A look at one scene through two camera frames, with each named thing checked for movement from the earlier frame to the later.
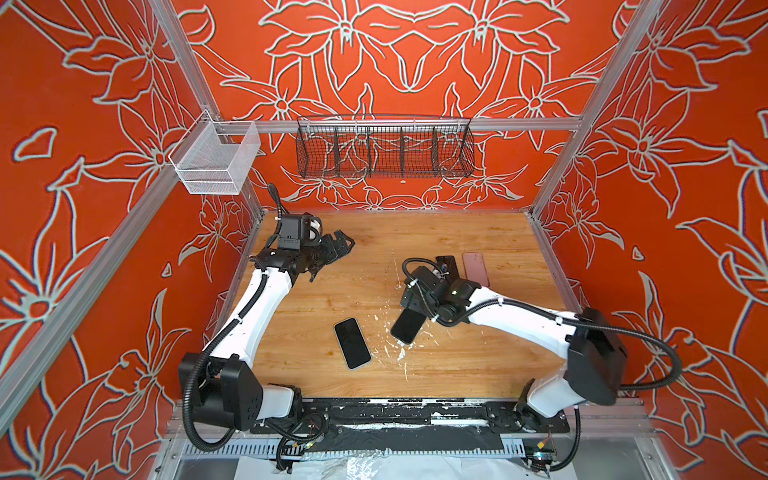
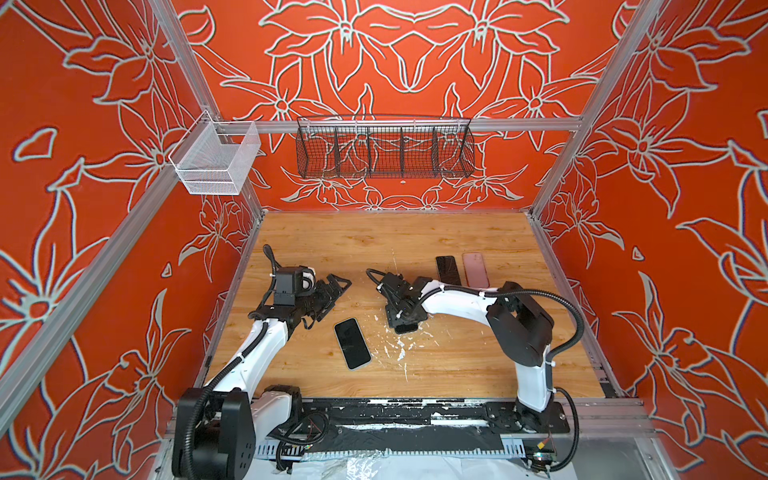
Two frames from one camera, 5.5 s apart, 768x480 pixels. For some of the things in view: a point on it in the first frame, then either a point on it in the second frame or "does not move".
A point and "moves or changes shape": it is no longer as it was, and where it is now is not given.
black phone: x=352 y=343 does not move
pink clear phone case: x=475 y=268 does not move
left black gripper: x=341 y=249 → x=327 y=296
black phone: x=407 y=326 moves or changes shape
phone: x=448 y=264 does not move
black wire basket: x=377 y=147 does not move
